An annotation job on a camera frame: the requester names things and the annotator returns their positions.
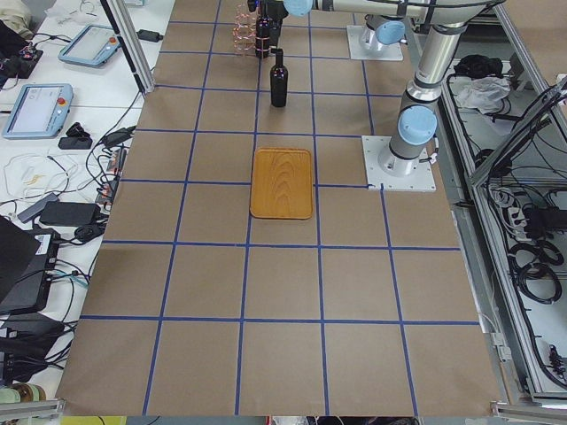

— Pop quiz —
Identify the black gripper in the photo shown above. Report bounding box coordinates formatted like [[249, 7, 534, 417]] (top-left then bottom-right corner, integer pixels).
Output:
[[265, 0, 288, 47]]

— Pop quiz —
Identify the dark wine bottle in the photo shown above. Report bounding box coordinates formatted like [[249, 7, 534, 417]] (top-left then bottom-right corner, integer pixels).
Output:
[[255, 3, 272, 59], [270, 48, 289, 107]]

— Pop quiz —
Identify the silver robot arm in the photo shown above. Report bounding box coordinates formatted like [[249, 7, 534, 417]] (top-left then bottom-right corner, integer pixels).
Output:
[[248, 1, 499, 177], [360, 14, 405, 50]]

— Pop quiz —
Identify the wooden tray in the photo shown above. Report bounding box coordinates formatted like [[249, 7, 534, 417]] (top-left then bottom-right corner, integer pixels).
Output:
[[250, 147, 314, 220]]

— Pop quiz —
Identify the black power adapter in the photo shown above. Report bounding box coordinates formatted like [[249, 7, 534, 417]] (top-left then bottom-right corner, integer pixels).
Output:
[[136, 29, 163, 43]]

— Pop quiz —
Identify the far teach pendant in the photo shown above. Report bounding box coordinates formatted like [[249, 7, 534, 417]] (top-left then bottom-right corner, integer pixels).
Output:
[[58, 24, 120, 67]]

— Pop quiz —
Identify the teach pendant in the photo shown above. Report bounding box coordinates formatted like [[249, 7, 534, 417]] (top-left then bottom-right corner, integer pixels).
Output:
[[58, 24, 120, 67], [2, 83, 74, 140]]

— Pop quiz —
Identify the near teach pendant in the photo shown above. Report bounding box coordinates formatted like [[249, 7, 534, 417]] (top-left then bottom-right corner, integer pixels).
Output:
[[2, 83, 74, 140]]

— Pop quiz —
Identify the black power brick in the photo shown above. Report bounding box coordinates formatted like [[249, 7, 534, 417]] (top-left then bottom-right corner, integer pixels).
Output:
[[39, 201, 101, 227]]

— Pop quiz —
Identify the black laptop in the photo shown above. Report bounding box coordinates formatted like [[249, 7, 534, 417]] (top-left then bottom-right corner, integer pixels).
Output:
[[1, 218, 60, 314]]

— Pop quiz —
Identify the copper wire bottle basket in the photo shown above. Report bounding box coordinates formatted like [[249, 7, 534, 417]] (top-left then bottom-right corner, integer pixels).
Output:
[[232, 1, 261, 57]]

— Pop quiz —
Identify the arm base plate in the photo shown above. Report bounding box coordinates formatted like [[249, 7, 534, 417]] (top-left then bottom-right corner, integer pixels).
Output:
[[346, 21, 405, 61], [361, 135, 436, 192]]

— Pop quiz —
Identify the aluminium frame post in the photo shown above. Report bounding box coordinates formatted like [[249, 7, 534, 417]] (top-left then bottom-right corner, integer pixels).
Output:
[[100, 0, 155, 96]]

